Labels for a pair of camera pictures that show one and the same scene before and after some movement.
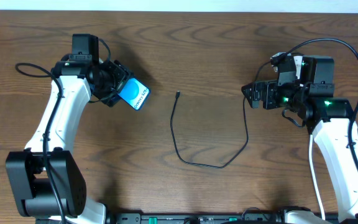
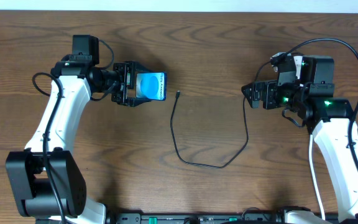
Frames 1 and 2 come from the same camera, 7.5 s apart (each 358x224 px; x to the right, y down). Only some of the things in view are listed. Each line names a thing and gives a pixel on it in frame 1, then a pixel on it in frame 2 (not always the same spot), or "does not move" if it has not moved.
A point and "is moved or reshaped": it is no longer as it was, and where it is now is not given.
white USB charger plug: (298, 60) does not move
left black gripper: (117, 83) → (122, 83)
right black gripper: (269, 94) does not move
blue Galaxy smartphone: (134, 93) is moved or reshaped
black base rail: (211, 218) does not move
